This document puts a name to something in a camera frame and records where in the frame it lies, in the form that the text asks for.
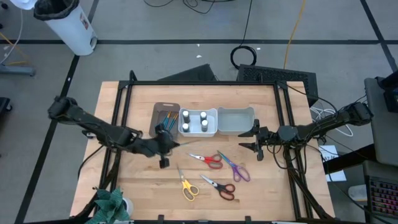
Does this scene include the red handled scissors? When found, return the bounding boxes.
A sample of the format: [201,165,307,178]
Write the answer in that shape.
[188,152,224,170]

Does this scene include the grey metal floor base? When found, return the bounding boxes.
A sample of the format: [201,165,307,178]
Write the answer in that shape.
[0,63,36,77]

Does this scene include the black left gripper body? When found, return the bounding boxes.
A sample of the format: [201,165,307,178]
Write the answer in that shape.
[133,124,174,169]

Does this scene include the black flat panel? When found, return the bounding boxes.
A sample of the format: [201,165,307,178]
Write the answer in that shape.
[157,63,218,82]

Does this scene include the white cable bundle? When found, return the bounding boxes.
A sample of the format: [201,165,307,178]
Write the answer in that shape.
[309,105,354,138]

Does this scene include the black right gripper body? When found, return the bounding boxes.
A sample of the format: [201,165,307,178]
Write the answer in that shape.
[254,119,279,161]

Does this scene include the black coiled cable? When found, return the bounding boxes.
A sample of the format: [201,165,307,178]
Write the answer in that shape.
[229,0,258,70]

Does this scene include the white trash can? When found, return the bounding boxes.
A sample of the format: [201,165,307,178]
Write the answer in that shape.
[43,4,99,56]

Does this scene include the white paper sheet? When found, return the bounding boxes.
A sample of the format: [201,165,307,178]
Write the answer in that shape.
[318,144,348,183]

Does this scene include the black and red scissors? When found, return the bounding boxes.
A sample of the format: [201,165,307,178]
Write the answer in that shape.
[200,174,236,202]

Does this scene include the black floor object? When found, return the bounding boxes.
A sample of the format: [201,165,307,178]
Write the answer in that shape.
[0,96,13,122]

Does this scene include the yellow cable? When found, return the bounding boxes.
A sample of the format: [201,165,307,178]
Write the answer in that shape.
[282,0,308,70]

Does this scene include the grey plastic bin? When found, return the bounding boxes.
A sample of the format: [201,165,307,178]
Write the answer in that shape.
[216,106,256,136]

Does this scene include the smoky translucent plastic bin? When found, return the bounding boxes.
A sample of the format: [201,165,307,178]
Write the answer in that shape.
[149,101,182,140]

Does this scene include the backlit keyboard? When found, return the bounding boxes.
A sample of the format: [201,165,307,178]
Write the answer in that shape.
[366,174,398,219]

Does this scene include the yellow handled scissors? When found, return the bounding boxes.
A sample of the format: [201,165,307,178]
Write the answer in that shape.
[176,166,200,202]

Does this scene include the black trash bag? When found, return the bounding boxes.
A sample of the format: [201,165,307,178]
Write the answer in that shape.
[33,0,80,22]

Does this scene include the green potted plant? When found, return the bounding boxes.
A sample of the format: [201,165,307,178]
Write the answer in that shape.
[84,185,131,224]

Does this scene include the white floor cable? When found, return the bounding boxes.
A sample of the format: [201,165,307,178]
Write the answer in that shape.
[0,8,25,66]

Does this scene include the grey desk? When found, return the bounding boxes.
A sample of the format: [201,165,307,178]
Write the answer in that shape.
[363,77,398,167]

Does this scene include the black mesh computer case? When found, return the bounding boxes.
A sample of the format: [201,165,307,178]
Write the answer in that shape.
[236,64,320,107]

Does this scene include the black device on desk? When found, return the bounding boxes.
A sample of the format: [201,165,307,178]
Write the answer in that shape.
[376,70,398,113]

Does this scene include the black floor cable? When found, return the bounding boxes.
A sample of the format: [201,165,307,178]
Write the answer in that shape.
[142,0,237,15]

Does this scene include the white trash can lid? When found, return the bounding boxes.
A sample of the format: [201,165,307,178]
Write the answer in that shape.
[9,0,39,11]

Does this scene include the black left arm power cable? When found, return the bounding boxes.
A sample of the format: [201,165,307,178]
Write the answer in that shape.
[76,144,106,180]

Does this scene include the white plastic bin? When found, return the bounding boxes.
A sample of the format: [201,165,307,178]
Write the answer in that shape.
[178,107,218,138]

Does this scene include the white plant pot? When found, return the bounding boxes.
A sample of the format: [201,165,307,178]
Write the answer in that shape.
[121,197,135,218]

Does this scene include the purple handled scissors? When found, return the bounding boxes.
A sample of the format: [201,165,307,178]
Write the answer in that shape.
[216,151,251,183]

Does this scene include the black aluminium table frame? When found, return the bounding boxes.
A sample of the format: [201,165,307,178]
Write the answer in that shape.
[70,70,335,224]

